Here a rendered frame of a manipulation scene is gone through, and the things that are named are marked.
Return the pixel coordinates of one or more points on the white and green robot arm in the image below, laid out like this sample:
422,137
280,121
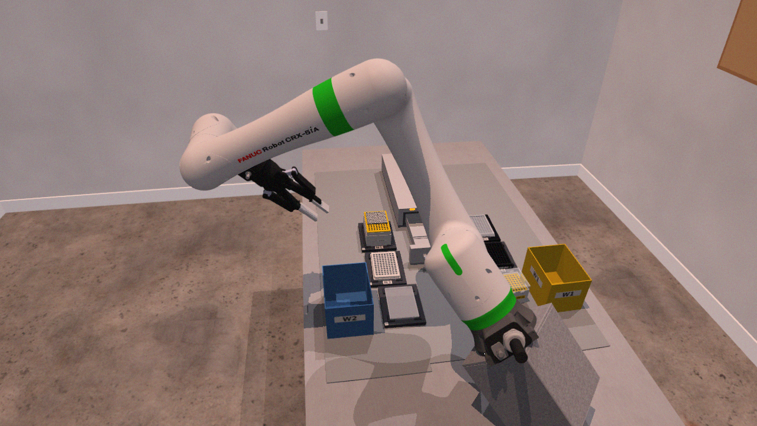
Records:
373,92

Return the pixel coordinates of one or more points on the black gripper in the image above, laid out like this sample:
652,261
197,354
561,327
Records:
281,182

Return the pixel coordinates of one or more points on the yellow open-top bin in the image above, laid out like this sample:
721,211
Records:
553,274

